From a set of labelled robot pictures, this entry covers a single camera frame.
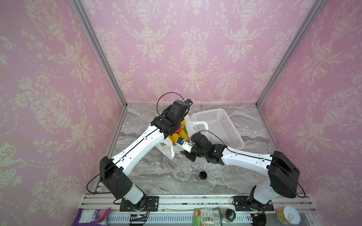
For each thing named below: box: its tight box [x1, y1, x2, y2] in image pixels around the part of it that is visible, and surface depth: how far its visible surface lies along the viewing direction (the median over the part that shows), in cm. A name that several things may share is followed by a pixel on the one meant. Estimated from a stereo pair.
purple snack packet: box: [72, 207, 111, 226], surface depth 70 cm
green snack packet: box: [193, 207, 223, 226], surface depth 71 cm
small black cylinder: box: [198, 170, 208, 181], surface depth 76 cm
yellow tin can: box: [276, 205, 302, 226], surface depth 68 cm
